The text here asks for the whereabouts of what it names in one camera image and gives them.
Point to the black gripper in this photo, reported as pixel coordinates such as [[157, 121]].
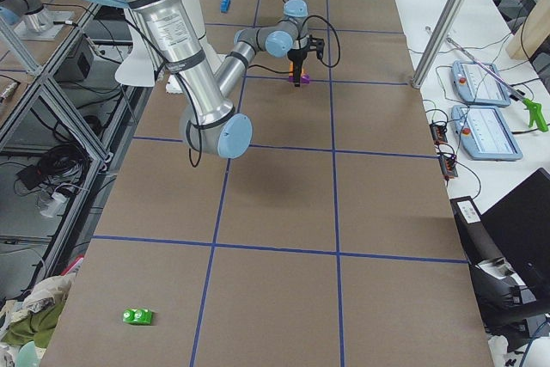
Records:
[[297, 57]]

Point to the orange trapezoid block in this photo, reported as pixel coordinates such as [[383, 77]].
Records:
[[296, 69]]

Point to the purple trapezoid block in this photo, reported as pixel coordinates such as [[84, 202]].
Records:
[[304, 79]]

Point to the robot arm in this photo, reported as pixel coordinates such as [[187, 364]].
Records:
[[174, 35]]

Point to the long blue block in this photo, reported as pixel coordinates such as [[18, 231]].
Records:
[[224, 6]]

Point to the far teach pendant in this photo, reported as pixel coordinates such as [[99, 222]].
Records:
[[476, 86]]

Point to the teach pendant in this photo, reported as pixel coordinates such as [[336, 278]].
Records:
[[483, 133], [476, 86]]

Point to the brown paper table cover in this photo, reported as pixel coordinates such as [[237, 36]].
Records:
[[330, 242]]

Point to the near teach pendant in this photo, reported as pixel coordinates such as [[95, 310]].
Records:
[[483, 133]]

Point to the green double block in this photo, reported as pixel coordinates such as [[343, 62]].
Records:
[[139, 316]]

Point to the aluminium frame post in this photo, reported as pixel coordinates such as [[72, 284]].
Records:
[[433, 47]]

